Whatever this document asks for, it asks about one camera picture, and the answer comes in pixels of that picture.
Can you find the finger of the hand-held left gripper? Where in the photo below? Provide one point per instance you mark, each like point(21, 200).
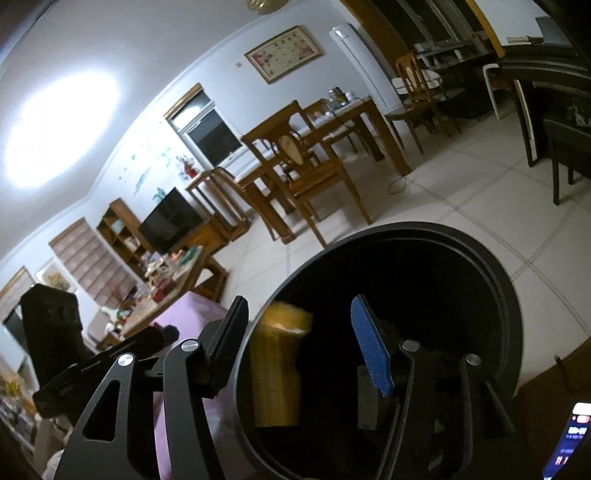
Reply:
point(138, 341)

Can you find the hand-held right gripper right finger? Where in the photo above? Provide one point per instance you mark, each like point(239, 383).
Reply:
point(371, 346)

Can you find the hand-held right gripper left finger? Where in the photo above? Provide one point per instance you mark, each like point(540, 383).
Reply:
point(228, 332)

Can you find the yellow packet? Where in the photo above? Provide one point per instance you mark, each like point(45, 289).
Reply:
point(277, 369)

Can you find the black round trash bin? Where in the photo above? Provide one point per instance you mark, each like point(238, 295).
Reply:
point(461, 286)

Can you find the purple tablecloth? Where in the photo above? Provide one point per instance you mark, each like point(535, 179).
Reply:
point(194, 309)

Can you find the glass balcony door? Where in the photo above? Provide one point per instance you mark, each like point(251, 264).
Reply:
point(11, 323)

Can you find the framed painting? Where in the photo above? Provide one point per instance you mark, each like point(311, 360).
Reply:
point(55, 277)

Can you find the wooden coffee table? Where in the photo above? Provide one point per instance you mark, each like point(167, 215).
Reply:
point(194, 281)

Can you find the pile of assorted small items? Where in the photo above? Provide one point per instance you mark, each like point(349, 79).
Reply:
point(161, 272)

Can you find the striped roller blind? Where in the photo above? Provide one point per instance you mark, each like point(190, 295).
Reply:
point(87, 258)

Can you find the white storage rack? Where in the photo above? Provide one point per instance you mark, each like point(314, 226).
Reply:
point(18, 406)

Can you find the wooden television cabinet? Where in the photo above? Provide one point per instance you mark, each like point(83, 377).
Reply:
point(203, 240)

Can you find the wooden bookshelf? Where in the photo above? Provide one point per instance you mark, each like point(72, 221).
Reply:
point(120, 230)

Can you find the black television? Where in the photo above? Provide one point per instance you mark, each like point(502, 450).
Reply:
point(171, 221)

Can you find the tall wooden side stand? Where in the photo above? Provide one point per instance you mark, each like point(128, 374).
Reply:
point(217, 184)

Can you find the wooden chair with oval splat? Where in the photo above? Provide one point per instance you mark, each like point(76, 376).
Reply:
point(323, 174)

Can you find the dark window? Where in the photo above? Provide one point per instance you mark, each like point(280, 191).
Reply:
point(207, 134)

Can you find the smartphone with lit screen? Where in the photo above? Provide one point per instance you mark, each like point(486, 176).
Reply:
point(572, 443)

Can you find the wooden dining table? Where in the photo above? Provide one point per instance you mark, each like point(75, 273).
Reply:
point(355, 108)

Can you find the metal kettle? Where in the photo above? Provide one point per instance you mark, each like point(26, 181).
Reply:
point(335, 94)

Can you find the white standing air conditioner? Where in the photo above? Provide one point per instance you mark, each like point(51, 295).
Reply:
point(360, 64)

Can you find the dark wooden table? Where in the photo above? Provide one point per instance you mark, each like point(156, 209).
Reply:
point(563, 106)

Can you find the ceiling lamp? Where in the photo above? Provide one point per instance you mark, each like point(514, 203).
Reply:
point(265, 4)

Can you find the stack of books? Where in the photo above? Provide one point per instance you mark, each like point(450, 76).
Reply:
point(524, 40)

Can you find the red wall ornament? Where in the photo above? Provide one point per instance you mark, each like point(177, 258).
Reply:
point(188, 167)

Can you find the framed wall picture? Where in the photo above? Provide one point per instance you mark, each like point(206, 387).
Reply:
point(282, 54)

